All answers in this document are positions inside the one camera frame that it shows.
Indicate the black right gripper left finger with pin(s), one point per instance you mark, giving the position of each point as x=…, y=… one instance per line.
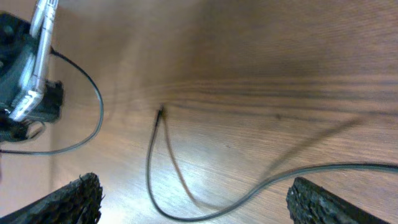
x=77, y=202

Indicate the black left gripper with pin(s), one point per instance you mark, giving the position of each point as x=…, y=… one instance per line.
x=16, y=45

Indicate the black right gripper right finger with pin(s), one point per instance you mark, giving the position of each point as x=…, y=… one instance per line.
x=309, y=203

